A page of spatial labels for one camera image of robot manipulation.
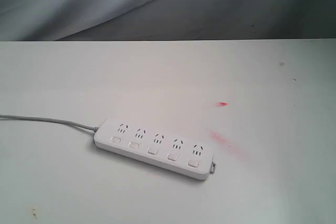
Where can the white five-socket power strip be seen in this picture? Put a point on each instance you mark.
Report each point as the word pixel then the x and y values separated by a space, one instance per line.
pixel 185 156

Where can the grey backdrop cloth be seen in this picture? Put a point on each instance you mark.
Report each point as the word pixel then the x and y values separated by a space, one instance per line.
pixel 122 20

